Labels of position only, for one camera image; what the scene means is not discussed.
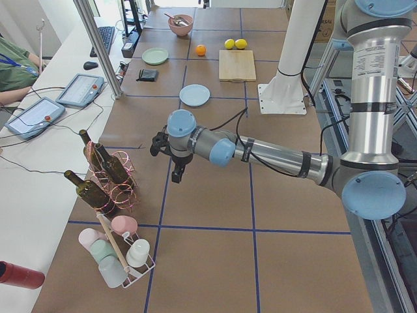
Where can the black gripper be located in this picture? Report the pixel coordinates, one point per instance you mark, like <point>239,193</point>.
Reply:
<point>181,160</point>

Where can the upper yellow lemon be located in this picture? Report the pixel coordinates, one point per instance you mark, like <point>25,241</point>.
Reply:
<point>241,44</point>

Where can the copper wire bottle rack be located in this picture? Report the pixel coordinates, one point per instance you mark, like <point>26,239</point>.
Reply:
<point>124,199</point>

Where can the far blue teach pendant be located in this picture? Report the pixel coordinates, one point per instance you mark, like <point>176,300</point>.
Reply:
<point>81,91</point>

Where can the near blue teach pendant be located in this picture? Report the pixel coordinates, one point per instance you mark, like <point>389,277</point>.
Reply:
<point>33,120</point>

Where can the light blue plate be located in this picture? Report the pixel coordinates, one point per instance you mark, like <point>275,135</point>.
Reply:
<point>194,95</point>

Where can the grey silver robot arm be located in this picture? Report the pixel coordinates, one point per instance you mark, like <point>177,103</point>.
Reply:
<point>365,176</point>

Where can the wooden rack handle rod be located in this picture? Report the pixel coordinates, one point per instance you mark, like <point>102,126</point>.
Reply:
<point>113,243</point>

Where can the pink bowl with ice cubes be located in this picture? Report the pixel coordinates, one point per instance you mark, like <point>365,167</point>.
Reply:
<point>181,30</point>

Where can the red cylindrical bottle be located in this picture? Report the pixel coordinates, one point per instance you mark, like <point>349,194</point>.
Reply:
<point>15,275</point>

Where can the lower yellow lemon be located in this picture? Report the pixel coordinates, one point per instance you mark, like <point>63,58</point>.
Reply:
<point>229,44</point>

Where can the white wire cup rack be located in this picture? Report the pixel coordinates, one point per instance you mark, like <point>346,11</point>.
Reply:
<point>135,272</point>

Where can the yellow lemon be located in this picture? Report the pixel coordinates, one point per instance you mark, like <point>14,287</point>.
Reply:
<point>229,44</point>
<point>241,44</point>

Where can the dark green wine bottle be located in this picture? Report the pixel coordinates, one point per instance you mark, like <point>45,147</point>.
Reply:
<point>92,194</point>
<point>89,152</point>
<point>113,167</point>

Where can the orange mandarin fruit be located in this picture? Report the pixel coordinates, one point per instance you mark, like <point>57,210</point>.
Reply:
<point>200,50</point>

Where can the pale green plate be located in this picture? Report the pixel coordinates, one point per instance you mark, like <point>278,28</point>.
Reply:
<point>155,56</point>

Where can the folded grey cloth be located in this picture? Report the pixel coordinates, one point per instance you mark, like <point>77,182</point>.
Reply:
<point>147,75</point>

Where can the aluminium frame post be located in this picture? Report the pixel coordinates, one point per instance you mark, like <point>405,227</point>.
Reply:
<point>86,15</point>

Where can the bamboo cutting board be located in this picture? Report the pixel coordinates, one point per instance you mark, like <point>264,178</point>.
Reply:
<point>237,66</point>

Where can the black keyboard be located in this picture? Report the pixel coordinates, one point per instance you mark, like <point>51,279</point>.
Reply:
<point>107,33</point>

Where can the seated person green shirt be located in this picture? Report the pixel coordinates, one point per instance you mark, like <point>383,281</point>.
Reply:
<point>19,71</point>

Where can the pale pink plastic cup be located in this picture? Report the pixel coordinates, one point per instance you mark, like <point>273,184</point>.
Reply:
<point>88,236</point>

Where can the blue teach pendant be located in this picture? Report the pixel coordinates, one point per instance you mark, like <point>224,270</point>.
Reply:
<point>33,120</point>
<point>81,91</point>

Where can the shiny metal scoop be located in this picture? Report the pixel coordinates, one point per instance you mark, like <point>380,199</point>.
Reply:
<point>178,20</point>

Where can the white plastic cup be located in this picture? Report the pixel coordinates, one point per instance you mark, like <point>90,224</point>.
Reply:
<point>138,253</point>

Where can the grey translucent plastic cup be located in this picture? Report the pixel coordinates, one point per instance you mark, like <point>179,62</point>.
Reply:
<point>112,271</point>

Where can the mint green plastic cup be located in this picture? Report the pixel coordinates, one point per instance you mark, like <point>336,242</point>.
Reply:
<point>101,249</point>

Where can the black computer mouse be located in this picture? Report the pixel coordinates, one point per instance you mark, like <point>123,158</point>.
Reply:
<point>89,65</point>

